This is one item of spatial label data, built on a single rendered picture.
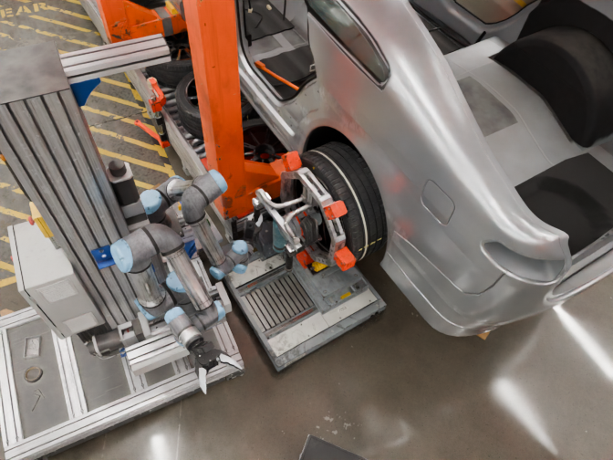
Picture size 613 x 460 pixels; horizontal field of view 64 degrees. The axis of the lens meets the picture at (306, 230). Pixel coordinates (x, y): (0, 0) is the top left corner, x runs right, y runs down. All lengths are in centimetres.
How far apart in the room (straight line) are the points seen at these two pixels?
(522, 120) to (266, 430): 237
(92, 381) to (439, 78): 236
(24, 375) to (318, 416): 166
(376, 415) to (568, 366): 131
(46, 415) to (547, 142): 324
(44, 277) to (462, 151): 168
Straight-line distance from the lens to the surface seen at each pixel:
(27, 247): 231
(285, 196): 283
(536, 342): 365
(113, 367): 308
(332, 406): 311
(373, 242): 256
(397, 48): 213
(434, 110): 200
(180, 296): 227
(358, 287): 324
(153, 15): 443
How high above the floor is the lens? 298
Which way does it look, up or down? 54 degrees down
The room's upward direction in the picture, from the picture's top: 6 degrees clockwise
